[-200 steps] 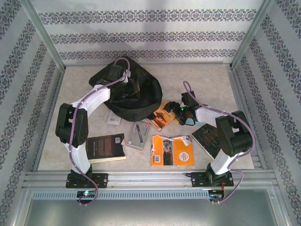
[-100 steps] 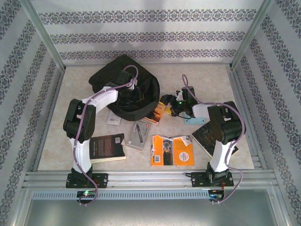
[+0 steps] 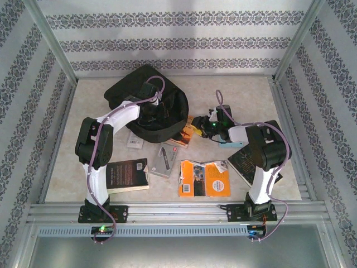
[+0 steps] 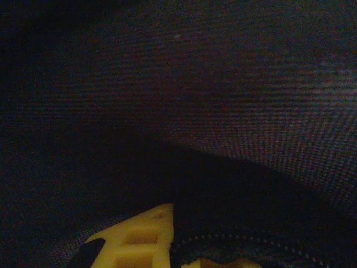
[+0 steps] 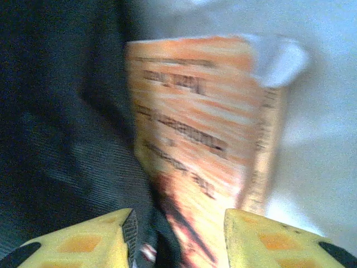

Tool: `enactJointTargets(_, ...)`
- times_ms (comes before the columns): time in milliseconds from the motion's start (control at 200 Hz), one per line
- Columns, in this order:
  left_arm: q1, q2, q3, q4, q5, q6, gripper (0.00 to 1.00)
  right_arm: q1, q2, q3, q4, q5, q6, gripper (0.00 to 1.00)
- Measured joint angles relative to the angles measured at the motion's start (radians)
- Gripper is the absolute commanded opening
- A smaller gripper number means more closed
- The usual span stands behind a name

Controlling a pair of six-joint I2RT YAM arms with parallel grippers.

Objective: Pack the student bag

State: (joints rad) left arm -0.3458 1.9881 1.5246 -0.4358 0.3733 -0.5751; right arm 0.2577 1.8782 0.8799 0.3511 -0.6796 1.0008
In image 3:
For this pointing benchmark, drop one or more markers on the brown orange paperback book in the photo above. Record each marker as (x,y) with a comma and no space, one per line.
(185,136)

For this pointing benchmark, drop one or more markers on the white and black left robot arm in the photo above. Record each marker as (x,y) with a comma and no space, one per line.
(122,114)

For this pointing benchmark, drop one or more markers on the aluminium back rail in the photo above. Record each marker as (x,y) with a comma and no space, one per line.
(223,76)

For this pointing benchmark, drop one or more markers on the aluminium frame post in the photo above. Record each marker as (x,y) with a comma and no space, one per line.
(298,39)
(51,39)

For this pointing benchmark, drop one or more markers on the left controller board with LED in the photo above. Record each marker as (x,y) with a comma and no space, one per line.
(103,230)

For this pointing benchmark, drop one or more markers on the controller board with led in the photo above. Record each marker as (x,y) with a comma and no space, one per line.
(255,233)
(103,230)

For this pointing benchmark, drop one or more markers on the aluminium mounting rail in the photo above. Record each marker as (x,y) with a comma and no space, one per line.
(178,213)

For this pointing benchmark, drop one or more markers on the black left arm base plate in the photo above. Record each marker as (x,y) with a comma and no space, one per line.
(122,213)

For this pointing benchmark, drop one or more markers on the grey metal panel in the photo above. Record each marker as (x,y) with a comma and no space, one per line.
(178,251)

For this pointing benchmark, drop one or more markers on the grey pen box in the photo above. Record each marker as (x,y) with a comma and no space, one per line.
(160,170)

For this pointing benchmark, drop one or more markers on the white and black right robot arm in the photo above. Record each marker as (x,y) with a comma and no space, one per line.
(262,184)

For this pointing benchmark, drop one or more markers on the clear plastic stationery package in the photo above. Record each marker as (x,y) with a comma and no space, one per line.
(135,143)

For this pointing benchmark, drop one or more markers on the right controller board with LED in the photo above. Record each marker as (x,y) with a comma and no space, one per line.
(255,233)

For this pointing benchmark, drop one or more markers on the aluminium side rail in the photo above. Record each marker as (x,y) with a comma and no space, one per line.
(293,139)
(58,142)

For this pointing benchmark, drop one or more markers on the black backpack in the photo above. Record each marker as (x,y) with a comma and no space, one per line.
(120,89)

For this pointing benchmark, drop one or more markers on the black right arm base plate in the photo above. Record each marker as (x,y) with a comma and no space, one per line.
(234,213)

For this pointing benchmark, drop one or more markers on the black book with gold print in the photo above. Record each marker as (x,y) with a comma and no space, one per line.
(242,163)

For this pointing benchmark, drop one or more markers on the black paperback book with barcode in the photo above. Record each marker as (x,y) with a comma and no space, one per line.
(125,176)

